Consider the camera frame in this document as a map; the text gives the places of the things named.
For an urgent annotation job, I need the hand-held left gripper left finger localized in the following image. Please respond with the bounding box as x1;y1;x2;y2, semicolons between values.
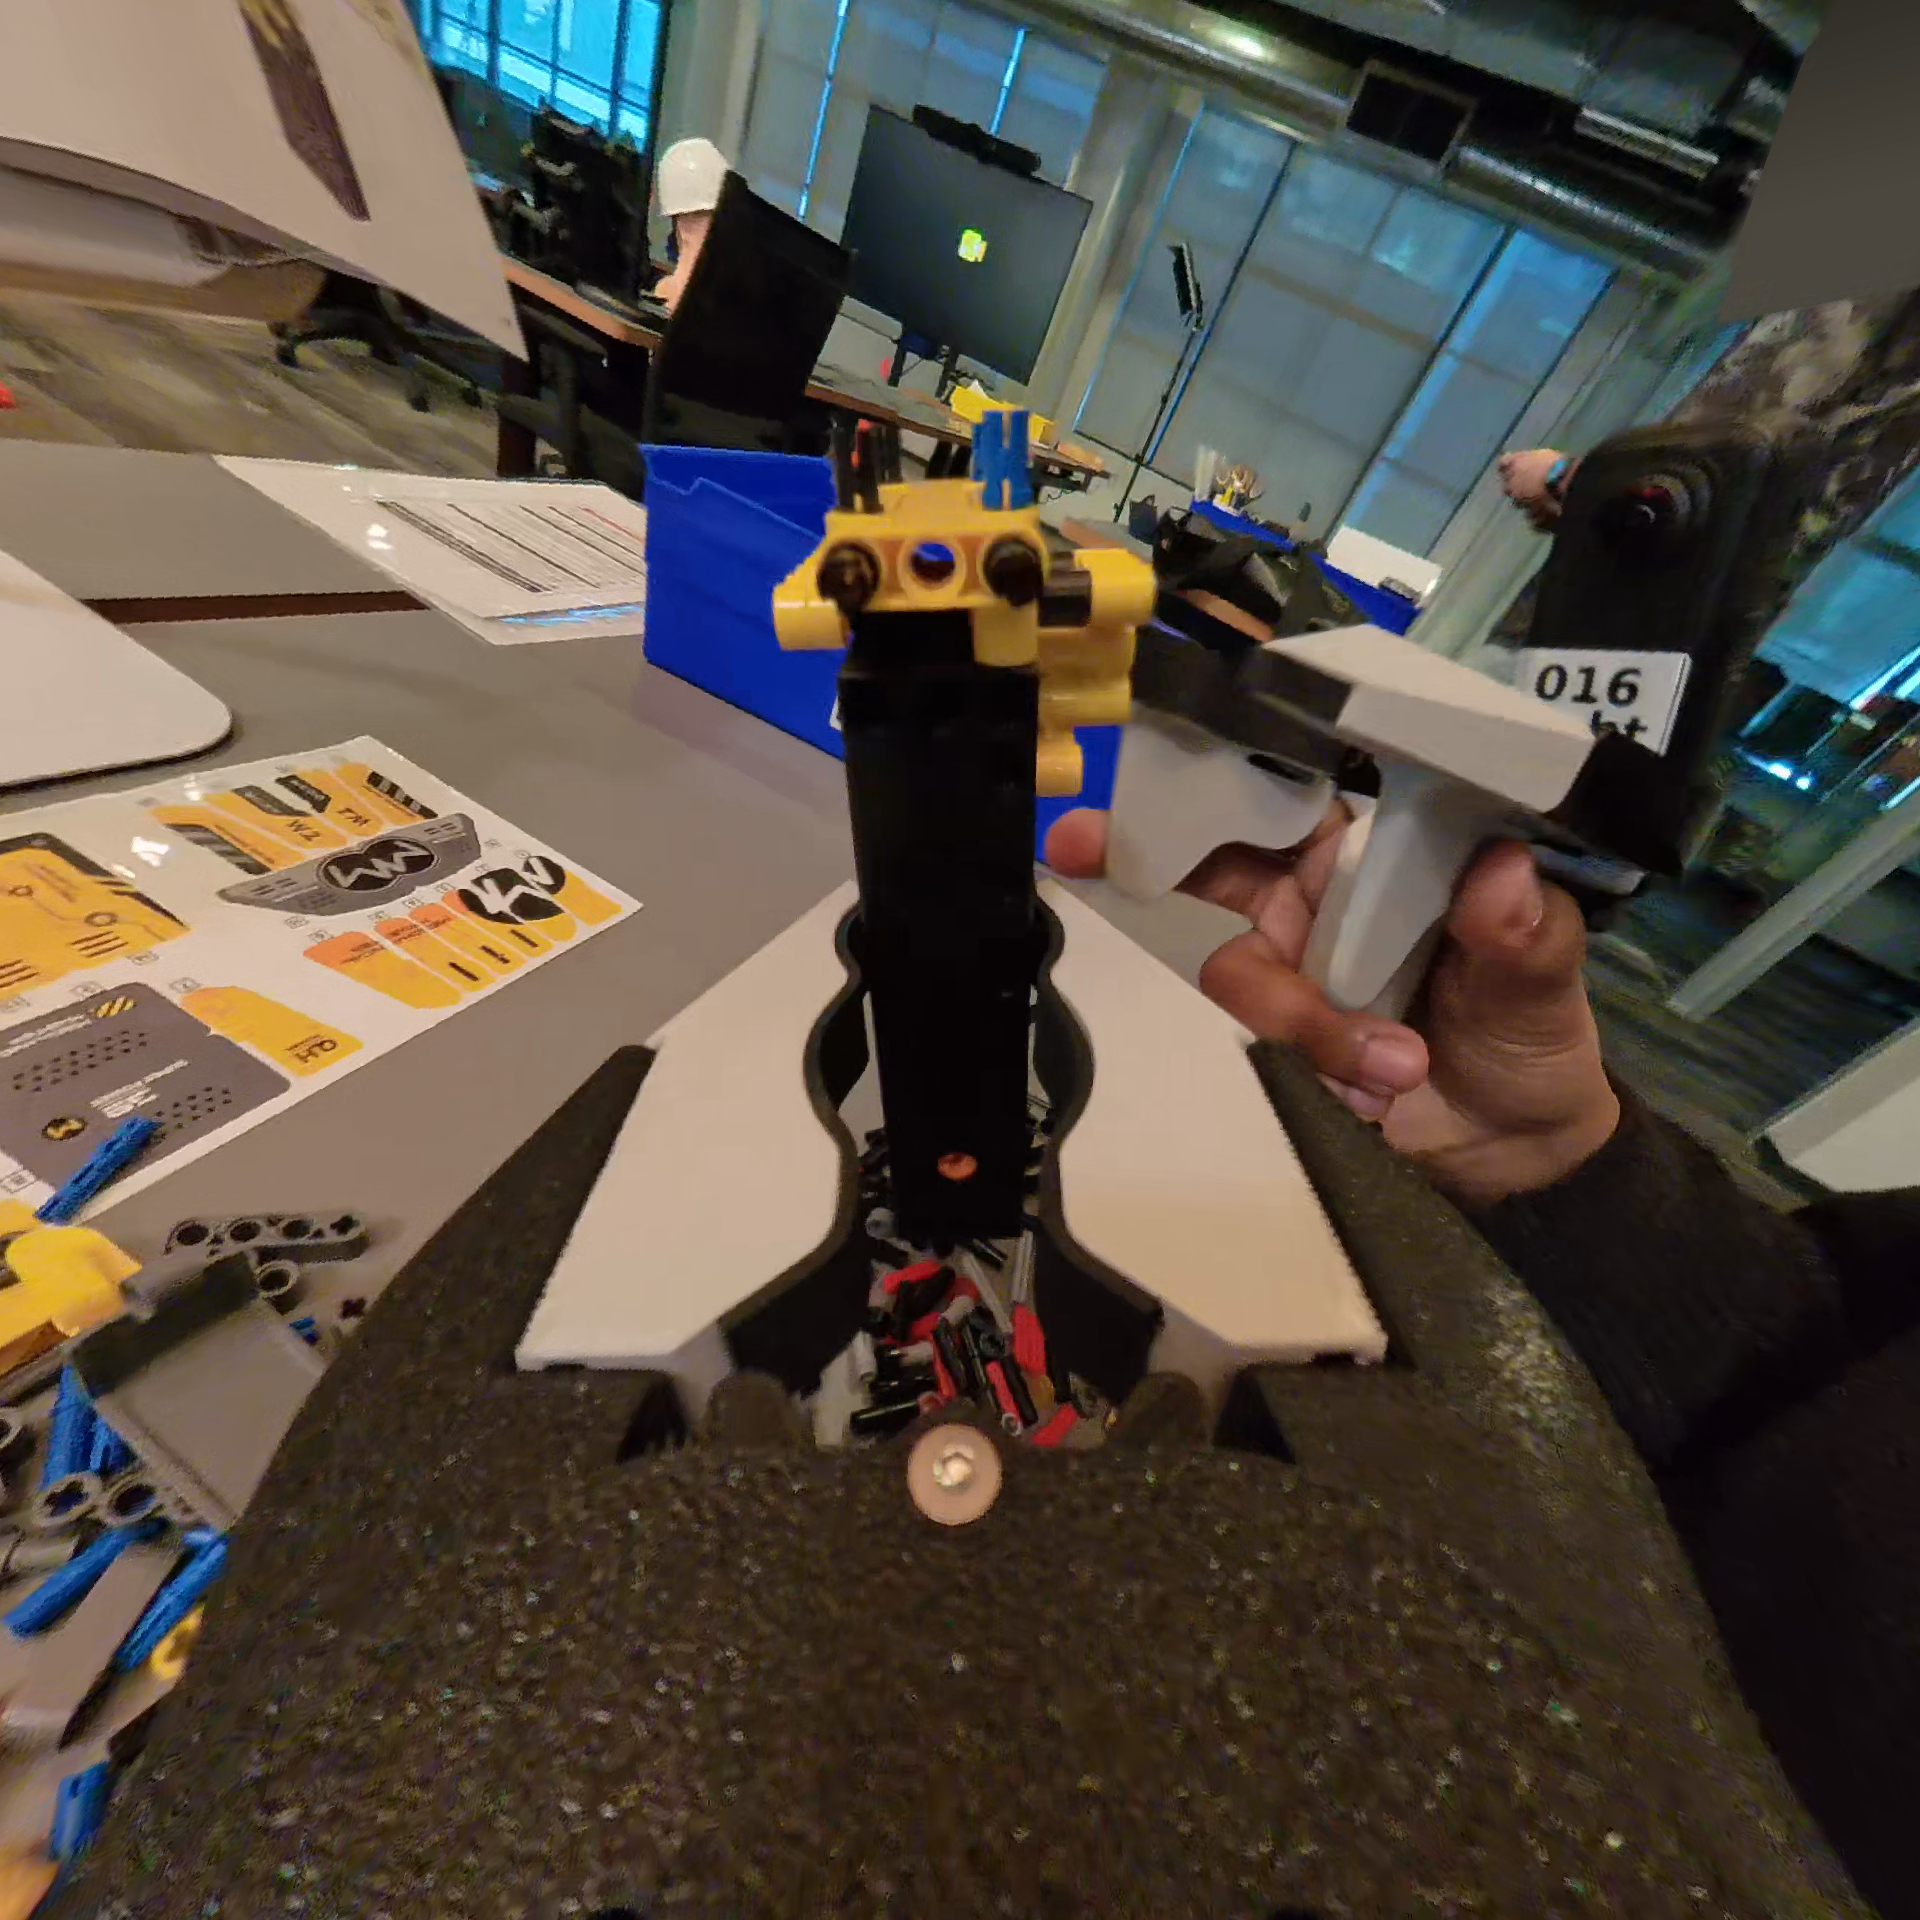
515;882;887;1415

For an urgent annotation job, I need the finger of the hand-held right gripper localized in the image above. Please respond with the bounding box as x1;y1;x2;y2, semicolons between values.
1130;618;1603;817

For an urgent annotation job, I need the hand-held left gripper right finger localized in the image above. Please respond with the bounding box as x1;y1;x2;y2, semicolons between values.
1029;879;1391;1415

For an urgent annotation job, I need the black and yellow brick assembly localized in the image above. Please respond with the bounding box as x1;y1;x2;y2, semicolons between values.
773;406;1162;1254

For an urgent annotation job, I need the pile of brick parts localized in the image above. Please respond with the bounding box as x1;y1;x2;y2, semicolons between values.
0;1118;1142;1893

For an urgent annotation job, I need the person's right hand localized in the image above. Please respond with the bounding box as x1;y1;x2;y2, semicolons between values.
1041;799;1626;1205

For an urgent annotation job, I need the yellow and grey sticker sheet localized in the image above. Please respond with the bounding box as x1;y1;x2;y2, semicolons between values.
0;735;644;1201

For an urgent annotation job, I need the blue storage bin white tag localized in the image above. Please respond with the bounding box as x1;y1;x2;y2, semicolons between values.
643;440;1127;863

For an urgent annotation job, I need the laminated paper sheet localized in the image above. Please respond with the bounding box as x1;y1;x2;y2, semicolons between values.
218;455;649;647

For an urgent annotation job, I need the black monitor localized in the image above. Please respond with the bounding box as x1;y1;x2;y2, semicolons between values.
838;105;1094;387

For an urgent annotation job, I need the white book stand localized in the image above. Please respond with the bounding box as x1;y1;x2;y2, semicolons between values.
0;158;331;789

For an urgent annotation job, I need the open instruction booklet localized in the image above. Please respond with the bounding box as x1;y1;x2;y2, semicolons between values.
0;0;529;361

